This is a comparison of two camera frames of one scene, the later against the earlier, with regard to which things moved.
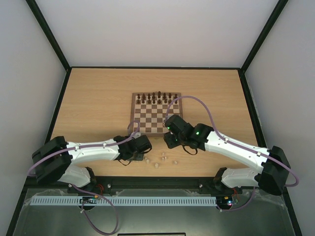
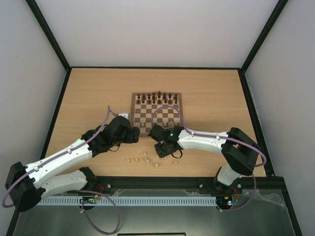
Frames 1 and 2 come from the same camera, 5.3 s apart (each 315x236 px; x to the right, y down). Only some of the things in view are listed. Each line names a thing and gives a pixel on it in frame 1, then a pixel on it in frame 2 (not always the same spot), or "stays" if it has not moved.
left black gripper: x=140 y=157 → x=133 y=135
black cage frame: x=241 y=69 stays
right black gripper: x=169 y=140 → x=162 y=150
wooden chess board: x=149 y=109 stays
